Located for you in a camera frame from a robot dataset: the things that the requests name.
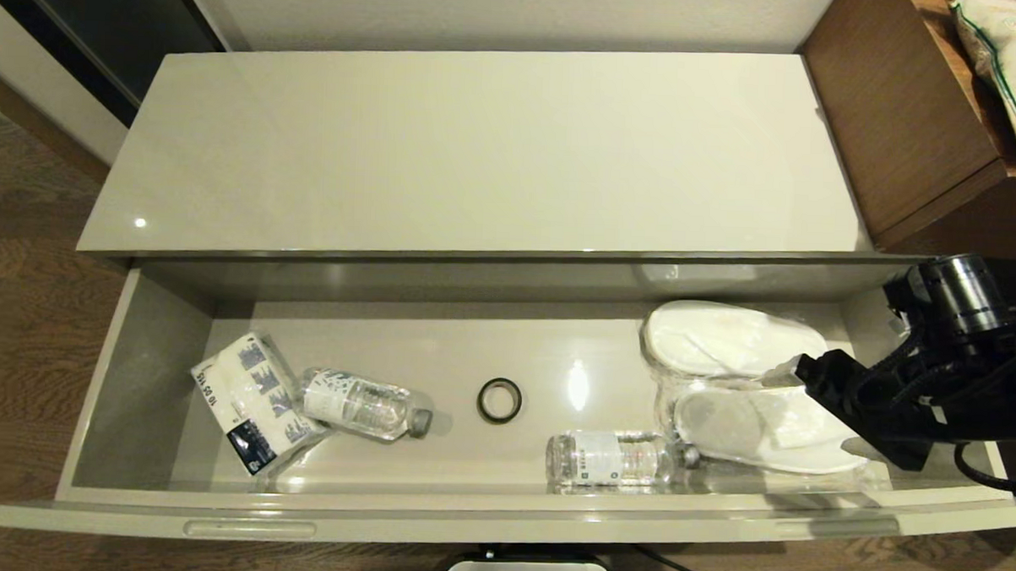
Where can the beige long drawer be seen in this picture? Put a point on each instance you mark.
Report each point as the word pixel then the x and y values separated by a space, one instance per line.
pixel 438 351

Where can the clear water bottle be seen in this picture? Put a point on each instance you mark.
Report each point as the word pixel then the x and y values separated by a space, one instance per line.
pixel 612 462
pixel 360 405

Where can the brown wooden desk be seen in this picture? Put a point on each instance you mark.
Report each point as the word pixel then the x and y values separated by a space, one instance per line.
pixel 902 122

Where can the grey-wrapped right gripper finger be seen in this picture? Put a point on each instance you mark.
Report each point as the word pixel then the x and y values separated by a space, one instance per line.
pixel 785 376
pixel 855 448

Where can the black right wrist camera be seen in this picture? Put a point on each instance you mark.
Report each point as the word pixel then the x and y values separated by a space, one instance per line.
pixel 900 299

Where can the beige glossy cabinet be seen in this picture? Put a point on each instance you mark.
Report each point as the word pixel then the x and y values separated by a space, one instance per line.
pixel 479 149

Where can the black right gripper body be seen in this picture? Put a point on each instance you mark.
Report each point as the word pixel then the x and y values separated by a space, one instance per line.
pixel 875 408

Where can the clear plastic snack bag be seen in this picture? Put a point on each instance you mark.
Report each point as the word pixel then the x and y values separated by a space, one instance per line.
pixel 1014 66

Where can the bagged white slippers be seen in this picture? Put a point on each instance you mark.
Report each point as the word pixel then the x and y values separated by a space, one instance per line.
pixel 748 425
pixel 726 340

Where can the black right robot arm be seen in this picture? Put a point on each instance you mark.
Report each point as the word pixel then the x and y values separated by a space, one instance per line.
pixel 968 293

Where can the black glass panel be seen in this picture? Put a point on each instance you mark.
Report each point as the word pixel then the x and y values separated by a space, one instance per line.
pixel 103 18

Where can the white blue tissue pack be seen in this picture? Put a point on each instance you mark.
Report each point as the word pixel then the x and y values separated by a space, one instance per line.
pixel 255 399

